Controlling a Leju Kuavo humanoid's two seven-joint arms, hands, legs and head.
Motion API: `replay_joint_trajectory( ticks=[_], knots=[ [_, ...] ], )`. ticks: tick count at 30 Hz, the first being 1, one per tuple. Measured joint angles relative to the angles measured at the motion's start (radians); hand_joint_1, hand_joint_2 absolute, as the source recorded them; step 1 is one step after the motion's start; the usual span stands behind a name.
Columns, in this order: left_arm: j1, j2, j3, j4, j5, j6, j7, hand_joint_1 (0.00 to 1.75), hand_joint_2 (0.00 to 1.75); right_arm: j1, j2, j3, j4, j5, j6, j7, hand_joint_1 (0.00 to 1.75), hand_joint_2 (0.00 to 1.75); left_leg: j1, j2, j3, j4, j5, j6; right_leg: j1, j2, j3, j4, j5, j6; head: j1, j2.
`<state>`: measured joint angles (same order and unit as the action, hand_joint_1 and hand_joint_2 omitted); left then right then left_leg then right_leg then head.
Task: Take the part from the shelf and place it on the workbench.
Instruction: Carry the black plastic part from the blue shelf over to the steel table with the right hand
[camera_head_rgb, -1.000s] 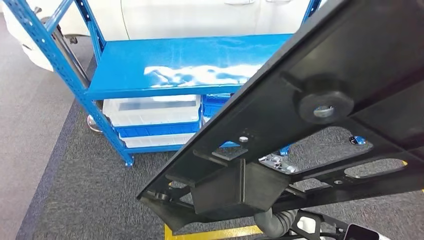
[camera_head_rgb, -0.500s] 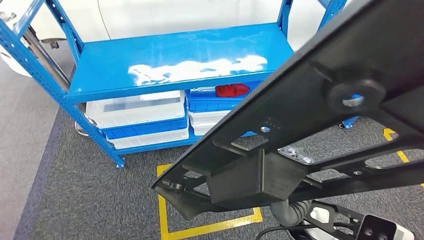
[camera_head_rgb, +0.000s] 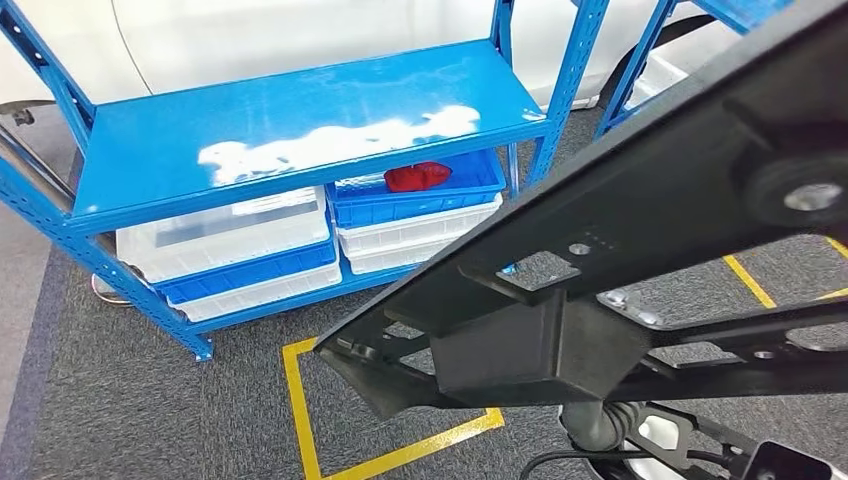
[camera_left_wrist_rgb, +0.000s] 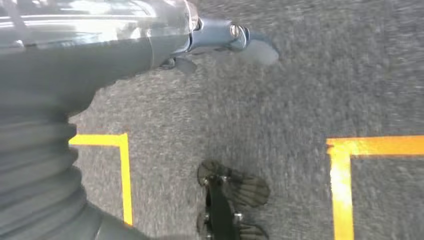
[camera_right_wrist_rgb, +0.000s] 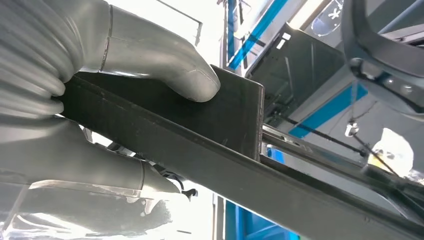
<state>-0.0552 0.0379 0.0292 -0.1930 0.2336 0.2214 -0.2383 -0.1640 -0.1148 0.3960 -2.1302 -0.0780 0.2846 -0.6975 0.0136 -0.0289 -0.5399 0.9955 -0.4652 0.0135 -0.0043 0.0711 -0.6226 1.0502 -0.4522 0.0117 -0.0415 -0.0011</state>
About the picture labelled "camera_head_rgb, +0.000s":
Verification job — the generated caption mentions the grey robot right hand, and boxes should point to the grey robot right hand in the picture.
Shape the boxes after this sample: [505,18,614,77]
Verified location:
[559,400,627,454]

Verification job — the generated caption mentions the black plastic bracket part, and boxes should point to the black plastic bracket part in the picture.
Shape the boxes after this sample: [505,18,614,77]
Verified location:
[313,0,848,420]

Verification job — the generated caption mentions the red part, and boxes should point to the red part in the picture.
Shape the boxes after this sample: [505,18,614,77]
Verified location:
[384,161,454,194]

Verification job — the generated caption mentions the blue metal shelf rack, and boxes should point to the blue metal shelf rack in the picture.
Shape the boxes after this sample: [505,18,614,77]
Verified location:
[592,0,796,140]
[0,0,611,362]

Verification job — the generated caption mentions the blue plastic bin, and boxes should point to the blue plastic bin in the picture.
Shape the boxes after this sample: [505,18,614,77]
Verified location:
[325,148,508,230]
[153,239,339,306]

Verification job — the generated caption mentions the translucent white plastic bin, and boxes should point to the translucent white plastic bin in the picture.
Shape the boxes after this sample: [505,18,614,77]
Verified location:
[115,186,333,285]

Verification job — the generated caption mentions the white car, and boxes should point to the white car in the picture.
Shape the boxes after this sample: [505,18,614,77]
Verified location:
[0,0,743,111]

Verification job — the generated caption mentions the metal stand pole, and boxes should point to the metal stand pole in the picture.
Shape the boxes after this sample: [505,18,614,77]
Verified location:
[0,99,134,307]

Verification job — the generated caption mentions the black camera cable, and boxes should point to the black camera cable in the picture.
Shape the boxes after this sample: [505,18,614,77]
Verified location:
[518,449,737,480]

